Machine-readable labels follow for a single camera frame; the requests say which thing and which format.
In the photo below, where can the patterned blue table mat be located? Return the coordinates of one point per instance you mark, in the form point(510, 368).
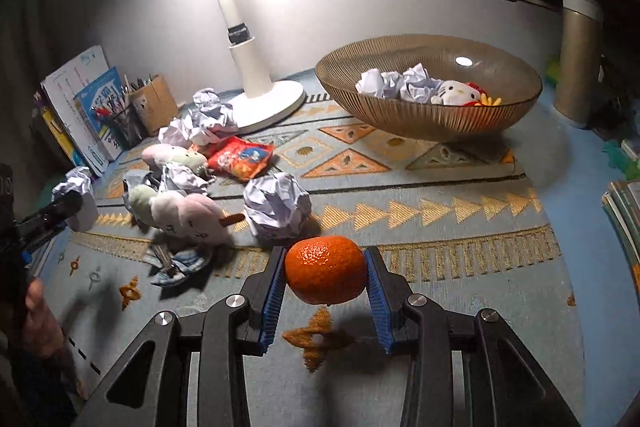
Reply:
point(461, 223)

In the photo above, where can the amber ribbed glass bowl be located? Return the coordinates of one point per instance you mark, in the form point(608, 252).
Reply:
point(511, 86)

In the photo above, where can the blue cover book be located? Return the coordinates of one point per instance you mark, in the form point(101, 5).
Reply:
point(99, 100)

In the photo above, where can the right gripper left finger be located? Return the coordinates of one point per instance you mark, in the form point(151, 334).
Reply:
point(148, 384)

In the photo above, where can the pastel dango plush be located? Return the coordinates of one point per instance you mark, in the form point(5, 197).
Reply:
point(156, 156)
point(192, 216)

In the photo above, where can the red snack packet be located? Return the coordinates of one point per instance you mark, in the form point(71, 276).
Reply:
point(240, 158)

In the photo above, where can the pastel dango plush front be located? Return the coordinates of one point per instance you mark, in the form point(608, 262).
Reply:
point(192, 216)

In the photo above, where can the large paper ball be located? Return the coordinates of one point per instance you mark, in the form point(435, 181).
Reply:
point(276, 206)

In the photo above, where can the paper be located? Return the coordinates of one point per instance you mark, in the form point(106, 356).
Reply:
point(208, 122)
point(171, 177)
point(75, 197)
point(414, 85)

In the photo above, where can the blue denim hair clip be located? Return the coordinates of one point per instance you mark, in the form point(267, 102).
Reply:
point(174, 269)

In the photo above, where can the black mesh pen holder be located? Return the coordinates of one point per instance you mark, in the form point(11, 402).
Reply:
point(128, 127)

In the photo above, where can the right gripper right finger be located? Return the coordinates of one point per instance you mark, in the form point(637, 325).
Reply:
point(504, 385)

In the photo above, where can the crumpled paper in bowl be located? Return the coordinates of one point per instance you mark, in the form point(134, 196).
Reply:
point(414, 85)

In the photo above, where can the stacked books at right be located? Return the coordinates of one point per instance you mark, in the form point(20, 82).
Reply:
point(621, 204)

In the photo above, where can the white desk lamp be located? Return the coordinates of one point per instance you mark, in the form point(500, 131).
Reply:
point(263, 102)

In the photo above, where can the person hand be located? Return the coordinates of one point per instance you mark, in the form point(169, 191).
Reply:
point(43, 335)

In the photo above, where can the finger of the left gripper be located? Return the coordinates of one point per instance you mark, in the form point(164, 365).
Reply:
point(39, 228)

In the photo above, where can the cardboard pen holder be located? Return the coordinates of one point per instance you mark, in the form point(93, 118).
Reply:
point(154, 104)

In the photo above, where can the hello kitty plush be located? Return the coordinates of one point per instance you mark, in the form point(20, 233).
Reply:
point(457, 93)

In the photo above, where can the gold thermos bottle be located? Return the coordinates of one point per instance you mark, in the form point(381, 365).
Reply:
point(579, 60)

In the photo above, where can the orange tangerine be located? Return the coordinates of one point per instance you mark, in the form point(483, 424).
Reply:
point(326, 270)

